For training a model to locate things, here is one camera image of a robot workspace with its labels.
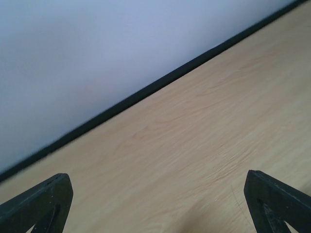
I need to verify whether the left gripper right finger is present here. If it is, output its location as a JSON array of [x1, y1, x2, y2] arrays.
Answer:
[[243, 170, 311, 233]]

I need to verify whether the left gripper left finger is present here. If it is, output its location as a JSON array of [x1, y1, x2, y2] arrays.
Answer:
[[0, 173, 73, 233]]

